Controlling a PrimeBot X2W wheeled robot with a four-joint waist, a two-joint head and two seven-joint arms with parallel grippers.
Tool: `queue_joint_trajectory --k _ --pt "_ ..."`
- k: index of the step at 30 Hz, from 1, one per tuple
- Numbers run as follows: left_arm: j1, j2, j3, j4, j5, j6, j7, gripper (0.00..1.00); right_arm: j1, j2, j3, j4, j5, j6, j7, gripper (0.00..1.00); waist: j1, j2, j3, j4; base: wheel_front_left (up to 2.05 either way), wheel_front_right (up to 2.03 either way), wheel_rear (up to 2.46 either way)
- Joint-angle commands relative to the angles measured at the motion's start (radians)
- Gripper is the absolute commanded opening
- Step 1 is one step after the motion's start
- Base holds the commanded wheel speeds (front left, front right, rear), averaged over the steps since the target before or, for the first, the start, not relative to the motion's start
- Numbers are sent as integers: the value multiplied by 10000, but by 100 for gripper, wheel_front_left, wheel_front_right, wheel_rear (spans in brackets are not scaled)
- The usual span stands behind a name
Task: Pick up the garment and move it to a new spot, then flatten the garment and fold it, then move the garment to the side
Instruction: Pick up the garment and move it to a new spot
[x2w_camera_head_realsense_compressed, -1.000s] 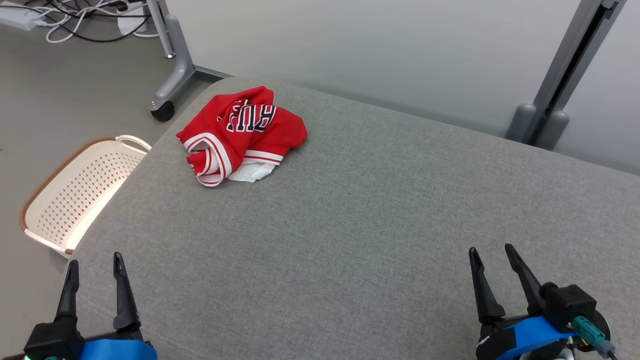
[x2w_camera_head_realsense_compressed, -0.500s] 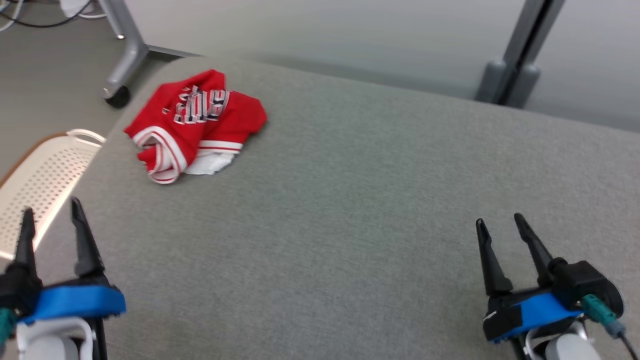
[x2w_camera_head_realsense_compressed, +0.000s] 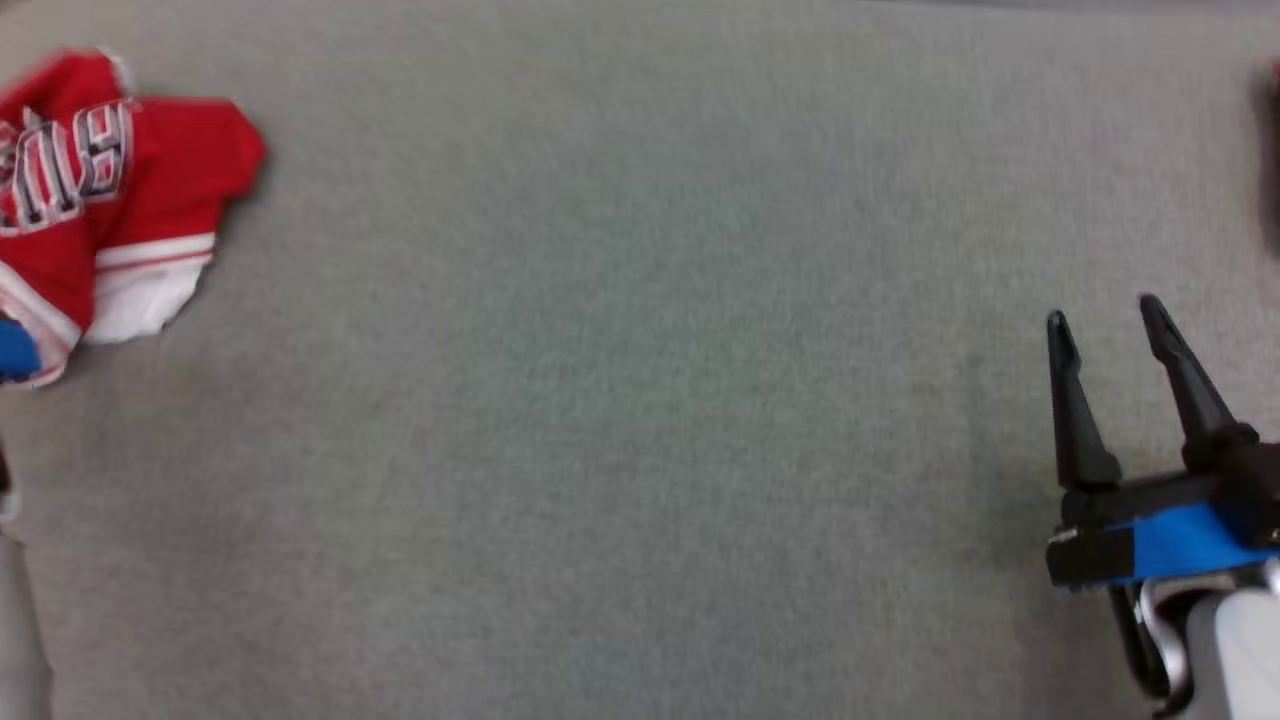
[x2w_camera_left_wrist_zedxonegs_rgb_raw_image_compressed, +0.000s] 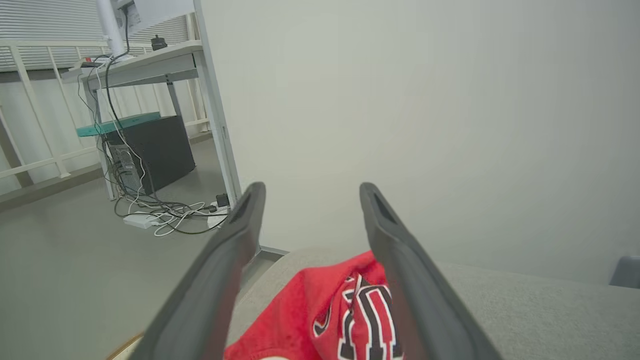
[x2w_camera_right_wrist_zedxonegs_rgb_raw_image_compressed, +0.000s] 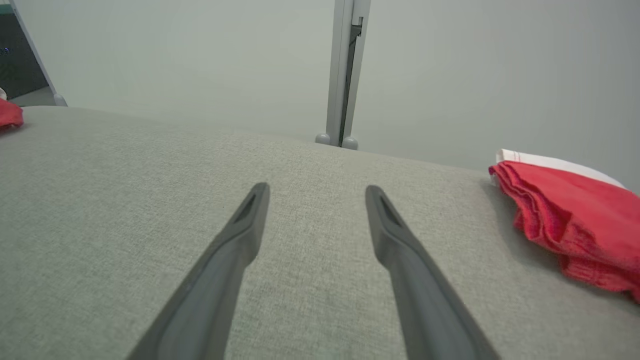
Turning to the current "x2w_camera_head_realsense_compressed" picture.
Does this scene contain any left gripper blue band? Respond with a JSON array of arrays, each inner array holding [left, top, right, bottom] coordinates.
[[0, 317, 44, 389]]

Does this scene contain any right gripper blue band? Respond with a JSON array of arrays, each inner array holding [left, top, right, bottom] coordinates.
[[1045, 293, 1280, 593]]

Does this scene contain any red white basketball jersey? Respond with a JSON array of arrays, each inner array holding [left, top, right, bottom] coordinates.
[[0, 47, 269, 389]]

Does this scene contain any thin black cable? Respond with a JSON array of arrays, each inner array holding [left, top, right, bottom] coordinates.
[[1107, 584, 1177, 703]]

